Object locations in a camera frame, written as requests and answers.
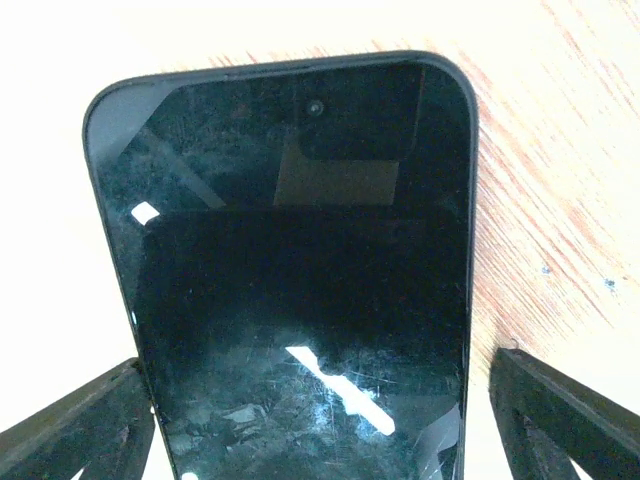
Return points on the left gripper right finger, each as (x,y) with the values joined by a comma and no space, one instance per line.
(549,422)

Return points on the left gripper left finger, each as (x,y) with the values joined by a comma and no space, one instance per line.
(102,430)

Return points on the black object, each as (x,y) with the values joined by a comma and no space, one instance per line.
(294,246)

